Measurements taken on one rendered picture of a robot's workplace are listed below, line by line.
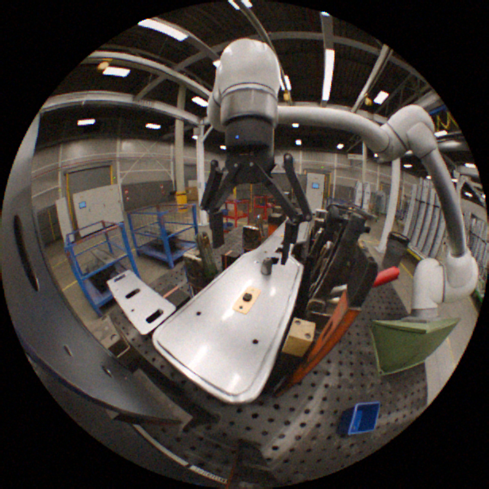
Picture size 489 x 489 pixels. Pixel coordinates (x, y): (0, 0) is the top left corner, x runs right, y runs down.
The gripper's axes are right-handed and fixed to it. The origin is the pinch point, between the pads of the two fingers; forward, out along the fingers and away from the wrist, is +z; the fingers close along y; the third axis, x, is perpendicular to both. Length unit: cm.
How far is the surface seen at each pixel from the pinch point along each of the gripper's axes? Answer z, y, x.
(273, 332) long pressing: 13.1, -8.1, 5.7
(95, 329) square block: 7.2, 14.6, 27.2
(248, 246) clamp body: 18.7, 18.6, -38.0
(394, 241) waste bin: 52, -182, -247
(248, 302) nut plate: 12.8, -0.5, 0.9
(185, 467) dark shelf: 10.7, -9.0, 32.4
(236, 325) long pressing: 13.1, -1.2, 7.4
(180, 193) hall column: 7, 597, -447
